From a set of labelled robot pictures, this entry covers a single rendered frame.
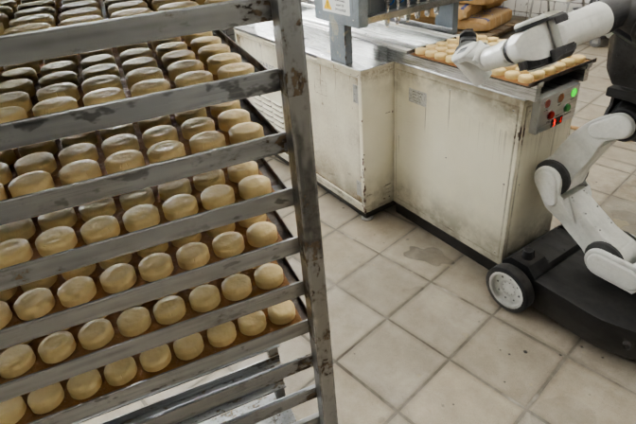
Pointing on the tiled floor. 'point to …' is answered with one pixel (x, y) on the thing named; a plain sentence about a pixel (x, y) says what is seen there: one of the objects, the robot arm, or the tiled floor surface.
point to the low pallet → (501, 29)
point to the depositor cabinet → (340, 117)
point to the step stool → (556, 0)
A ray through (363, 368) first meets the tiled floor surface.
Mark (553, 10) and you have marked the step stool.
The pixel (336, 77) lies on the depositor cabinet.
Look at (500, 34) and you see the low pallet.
